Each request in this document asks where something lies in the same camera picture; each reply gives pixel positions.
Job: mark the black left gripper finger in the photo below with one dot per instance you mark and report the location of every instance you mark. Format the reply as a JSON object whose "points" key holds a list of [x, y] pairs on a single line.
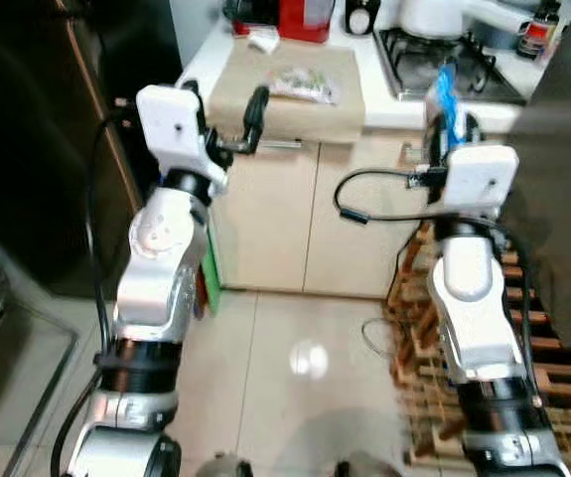
{"points": [[256, 111]]}

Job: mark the blue packet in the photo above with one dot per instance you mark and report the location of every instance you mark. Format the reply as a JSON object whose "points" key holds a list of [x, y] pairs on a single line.
{"points": [[446, 99]]}

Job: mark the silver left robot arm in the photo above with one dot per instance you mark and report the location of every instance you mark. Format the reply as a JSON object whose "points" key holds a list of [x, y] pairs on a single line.
{"points": [[156, 288]]}

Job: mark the dark grey fridge door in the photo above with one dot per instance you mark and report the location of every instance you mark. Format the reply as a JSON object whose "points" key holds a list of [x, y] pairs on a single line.
{"points": [[563, 179]]}

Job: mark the clear packet of food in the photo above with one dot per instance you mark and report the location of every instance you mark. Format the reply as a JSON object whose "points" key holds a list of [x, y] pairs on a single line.
{"points": [[305, 84]]}

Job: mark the white crumpled paper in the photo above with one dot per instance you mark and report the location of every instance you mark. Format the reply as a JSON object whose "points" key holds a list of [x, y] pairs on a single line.
{"points": [[263, 40]]}

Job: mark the cream kitchen counter cabinet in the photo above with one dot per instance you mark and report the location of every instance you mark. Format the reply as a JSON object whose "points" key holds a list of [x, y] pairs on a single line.
{"points": [[265, 219]]}

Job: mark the black gas stove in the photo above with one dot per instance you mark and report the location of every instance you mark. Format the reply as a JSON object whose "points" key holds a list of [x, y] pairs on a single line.
{"points": [[404, 70]]}

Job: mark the red container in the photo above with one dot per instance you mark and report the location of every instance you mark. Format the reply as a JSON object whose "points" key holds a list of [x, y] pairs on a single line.
{"points": [[305, 18]]}

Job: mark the white pot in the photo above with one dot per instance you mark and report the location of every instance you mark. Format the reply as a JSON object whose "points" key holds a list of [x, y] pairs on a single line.
{"points": [[444, 15]]}

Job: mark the dark bottle red label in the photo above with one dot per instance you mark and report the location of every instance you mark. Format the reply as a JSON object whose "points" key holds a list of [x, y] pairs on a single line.
{"points": [[538, 30]]}

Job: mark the small black white jar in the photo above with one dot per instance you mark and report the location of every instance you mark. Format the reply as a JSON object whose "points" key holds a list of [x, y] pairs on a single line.
{"points": [[361, 15]]}

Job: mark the dark cabinet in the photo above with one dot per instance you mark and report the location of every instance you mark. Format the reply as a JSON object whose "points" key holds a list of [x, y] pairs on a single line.
{"points": [[27, 129]]}

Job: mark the grey robot left foot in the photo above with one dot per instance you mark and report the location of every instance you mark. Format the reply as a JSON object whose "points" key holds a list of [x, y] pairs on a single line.
{"points": [[225, 465]]}

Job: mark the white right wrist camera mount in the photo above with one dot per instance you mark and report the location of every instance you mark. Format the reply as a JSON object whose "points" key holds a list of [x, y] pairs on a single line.
{"points": [[479, 179]]}

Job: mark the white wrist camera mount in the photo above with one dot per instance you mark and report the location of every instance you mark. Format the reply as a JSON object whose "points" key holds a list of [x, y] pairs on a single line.
{"points": [[176, 124], [479, 179]]}

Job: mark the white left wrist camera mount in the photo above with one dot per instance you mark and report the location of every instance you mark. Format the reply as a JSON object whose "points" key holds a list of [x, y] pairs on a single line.
{"points": [[176, 124]]}

